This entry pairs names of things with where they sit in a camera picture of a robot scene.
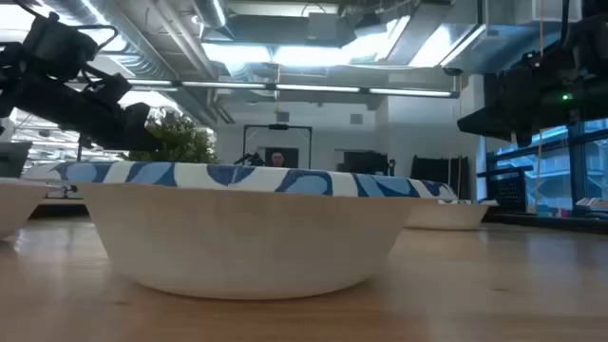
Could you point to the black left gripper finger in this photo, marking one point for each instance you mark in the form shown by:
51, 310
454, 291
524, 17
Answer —
142, 135

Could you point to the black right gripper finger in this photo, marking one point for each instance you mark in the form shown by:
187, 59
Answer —
494, 124

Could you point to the blue patterned white paper bowl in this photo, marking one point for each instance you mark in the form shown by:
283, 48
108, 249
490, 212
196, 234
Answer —
247, 237
446, 216
16, 204

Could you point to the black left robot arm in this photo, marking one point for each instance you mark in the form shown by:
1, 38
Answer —
52, 47

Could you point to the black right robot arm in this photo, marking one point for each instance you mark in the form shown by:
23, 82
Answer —
589, 28

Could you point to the black background robot arm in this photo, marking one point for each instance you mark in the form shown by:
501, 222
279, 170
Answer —
252, 159

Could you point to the green leafy plant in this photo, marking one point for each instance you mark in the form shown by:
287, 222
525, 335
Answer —
178, 140

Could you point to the black mesh cart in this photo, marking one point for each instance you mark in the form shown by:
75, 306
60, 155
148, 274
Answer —
510, 190

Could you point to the grey box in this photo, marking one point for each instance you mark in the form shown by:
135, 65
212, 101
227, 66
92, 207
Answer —
14, 159

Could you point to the black cabinet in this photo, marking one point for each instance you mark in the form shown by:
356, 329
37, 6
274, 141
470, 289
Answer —
439, 176

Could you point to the black background equipment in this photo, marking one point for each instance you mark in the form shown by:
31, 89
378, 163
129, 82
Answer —
363, 162

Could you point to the person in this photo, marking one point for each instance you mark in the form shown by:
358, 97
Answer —
277, 159

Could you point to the black monitor screen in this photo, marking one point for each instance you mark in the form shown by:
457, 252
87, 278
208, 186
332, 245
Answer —
290, 157

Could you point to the long linear ceiling light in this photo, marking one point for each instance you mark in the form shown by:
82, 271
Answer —
316, 88

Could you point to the grey ceiling box unit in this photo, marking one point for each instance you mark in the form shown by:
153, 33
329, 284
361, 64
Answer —
328, 28

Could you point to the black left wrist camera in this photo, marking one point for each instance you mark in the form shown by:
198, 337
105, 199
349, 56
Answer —
110, 88

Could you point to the dark window frame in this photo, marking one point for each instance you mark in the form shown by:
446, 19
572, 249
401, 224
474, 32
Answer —
577, 166

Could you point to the black metal frame stand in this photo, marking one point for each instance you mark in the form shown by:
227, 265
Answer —
278, 127

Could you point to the silver round air duct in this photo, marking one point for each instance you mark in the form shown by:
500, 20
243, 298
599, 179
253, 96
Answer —
211, 12

